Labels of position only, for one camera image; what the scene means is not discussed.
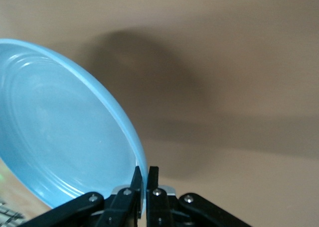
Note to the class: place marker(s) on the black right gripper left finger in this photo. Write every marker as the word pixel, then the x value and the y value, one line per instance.
pixel 119 207

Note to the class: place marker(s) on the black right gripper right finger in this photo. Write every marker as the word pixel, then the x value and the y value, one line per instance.
pixel 157 207

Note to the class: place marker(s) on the blue shallow bowl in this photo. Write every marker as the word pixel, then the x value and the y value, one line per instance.
pixel 62 125

